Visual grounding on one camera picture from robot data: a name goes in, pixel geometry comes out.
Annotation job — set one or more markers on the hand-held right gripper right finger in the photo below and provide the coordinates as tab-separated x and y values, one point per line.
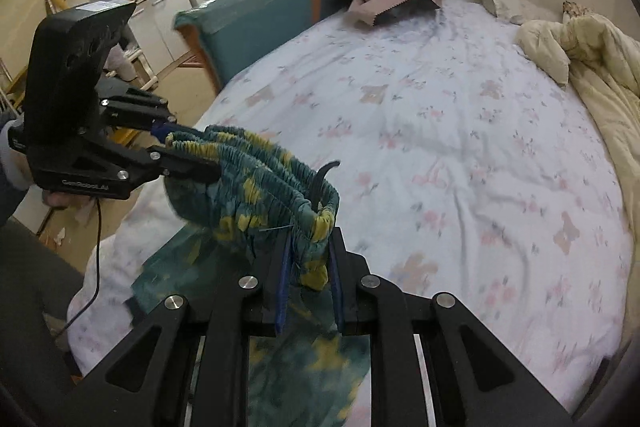
336	294

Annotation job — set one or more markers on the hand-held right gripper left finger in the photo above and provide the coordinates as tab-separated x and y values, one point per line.
282	292

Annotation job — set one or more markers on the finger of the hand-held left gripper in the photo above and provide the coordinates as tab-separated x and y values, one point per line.
190	167
137	112

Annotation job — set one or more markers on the green yellow patterned pants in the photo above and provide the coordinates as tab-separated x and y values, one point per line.
260	202

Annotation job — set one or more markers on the person's left hand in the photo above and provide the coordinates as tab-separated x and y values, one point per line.
60	199

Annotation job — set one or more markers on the white kitchen cabinets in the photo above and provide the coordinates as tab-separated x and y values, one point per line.
160	27

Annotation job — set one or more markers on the teal blanket with orange stripe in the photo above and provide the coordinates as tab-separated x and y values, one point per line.
260	12

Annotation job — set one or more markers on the bed with floral sheet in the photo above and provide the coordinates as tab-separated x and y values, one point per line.
425	147

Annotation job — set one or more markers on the person's leg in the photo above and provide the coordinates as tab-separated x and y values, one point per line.
35	317

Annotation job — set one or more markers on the cream pillow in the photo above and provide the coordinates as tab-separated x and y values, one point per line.
510	4

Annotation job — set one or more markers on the cream duvet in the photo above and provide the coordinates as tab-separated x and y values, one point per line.
595	72

